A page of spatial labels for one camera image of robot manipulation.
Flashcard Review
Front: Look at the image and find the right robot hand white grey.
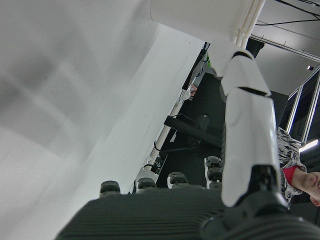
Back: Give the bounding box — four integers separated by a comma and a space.
56, 48, 320, 240

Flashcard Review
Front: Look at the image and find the black bar-shaped device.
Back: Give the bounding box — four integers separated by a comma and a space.
163, 113, 226, 152

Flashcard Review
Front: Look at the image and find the person in patterned shirt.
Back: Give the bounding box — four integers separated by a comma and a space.
275, 126, 320, 207

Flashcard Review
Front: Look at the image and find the robot teach pendant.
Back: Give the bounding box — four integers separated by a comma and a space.
181, 41, 211, 91

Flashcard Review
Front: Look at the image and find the ceiling light strip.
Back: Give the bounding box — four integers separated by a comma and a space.
298, 139, 320, 153

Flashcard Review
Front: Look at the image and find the black overhead cable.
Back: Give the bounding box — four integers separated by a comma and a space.
254, 0, 320, 27

